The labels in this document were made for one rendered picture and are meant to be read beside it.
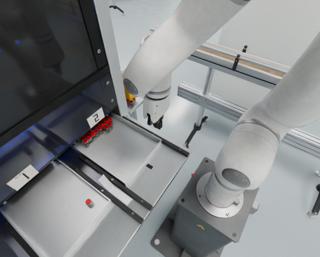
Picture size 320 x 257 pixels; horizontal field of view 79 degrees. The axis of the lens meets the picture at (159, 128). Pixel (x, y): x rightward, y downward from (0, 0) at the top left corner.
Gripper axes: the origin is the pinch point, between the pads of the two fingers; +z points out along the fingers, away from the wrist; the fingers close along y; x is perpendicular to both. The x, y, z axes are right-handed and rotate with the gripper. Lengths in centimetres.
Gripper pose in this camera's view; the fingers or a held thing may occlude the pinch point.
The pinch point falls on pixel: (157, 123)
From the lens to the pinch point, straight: 71.9
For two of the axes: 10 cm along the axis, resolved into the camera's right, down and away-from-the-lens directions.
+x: 8.2, 4.4, -3.6
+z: 0.0, 6.3, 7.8
